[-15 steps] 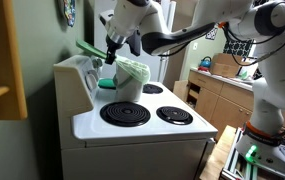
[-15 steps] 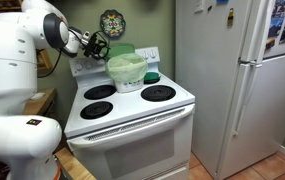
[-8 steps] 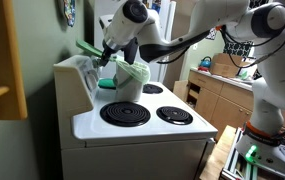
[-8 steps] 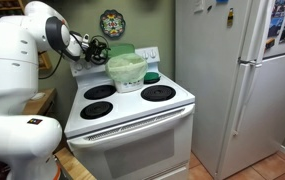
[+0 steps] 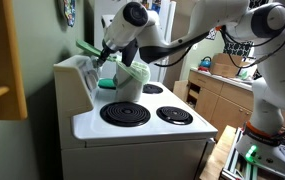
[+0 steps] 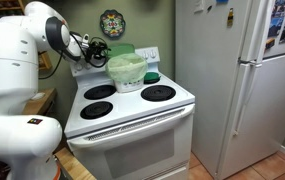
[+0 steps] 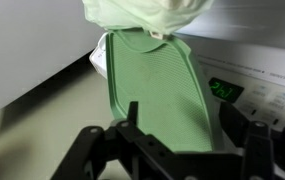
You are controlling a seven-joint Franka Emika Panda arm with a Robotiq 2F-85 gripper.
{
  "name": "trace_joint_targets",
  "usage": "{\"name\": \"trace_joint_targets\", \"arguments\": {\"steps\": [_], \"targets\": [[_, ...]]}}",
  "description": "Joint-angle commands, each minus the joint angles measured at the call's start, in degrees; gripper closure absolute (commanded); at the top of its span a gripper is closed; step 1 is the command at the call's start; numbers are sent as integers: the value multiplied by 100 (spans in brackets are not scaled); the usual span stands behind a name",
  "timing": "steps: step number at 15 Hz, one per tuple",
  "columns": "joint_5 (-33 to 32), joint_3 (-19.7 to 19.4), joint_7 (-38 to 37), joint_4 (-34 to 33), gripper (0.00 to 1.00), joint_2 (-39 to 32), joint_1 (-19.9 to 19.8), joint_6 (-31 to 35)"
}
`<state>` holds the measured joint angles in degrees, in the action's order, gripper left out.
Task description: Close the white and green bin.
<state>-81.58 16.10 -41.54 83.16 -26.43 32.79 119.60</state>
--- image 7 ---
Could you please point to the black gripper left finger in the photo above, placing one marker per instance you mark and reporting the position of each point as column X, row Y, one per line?
column 82, row 156

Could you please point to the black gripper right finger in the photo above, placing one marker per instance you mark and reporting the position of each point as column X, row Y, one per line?
column 262, row 153

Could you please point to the white electric stove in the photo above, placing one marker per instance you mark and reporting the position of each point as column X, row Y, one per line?
column 48, row 133

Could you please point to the white refrigerator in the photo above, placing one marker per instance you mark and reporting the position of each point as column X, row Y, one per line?
column 25, row 43

